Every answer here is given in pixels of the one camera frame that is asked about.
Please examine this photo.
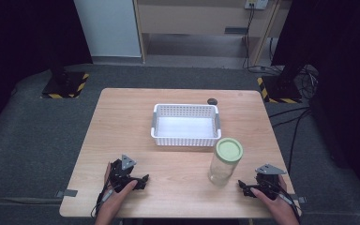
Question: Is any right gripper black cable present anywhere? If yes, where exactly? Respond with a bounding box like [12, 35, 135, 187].
[268, 179, 302, 223]

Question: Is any person's left hand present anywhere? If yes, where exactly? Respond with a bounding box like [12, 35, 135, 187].
[103, 162, 139, 214]

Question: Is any white perforated plastic basket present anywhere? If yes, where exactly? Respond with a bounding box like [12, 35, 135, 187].
[150, 103, 223, 148]

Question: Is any person's right hand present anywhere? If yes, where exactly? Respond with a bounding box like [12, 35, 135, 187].
[249, 174, 298, 219]

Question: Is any white wall socket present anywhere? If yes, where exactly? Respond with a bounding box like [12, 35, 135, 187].
[244, 0, 269, 10]

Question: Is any black stand base striped edge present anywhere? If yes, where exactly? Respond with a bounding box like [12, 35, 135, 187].
[39, 70, 91, 100]
[256, 75, 305, 105]

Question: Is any black curtain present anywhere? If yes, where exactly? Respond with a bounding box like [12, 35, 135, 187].
[0, 0, 94, 143]
[271, 0, 360, 205]

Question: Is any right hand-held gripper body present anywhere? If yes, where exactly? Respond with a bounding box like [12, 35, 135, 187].
[254, 163, 288, 202]

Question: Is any black socket cable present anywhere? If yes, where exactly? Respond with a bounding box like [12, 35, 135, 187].
[242, 5, 255, 70]

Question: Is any clear glass jar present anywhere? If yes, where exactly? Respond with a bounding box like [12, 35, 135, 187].
[207, 153, 240, 188]

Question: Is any light wooden cabinet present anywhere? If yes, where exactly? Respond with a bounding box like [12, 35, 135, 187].
[132, 0, 293, 68]

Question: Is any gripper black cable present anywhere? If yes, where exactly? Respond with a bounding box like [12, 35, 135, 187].
[268, 179, 302, 223]
[90, 182, 114, 218]

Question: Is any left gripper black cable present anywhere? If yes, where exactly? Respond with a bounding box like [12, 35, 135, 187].
[90, 182, 114, 218]

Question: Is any white panel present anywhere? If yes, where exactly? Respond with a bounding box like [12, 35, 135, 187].
[73, 0, 143, 58]

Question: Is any green jar lid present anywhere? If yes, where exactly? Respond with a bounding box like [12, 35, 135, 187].
[215, 137, 245, 165]

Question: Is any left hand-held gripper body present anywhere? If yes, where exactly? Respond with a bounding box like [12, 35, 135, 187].
[108, 154, 143, 192]

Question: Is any grey tape strip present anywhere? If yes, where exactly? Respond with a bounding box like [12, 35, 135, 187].
[54, 188, 79, 199]
[291, 194, 308, 204]

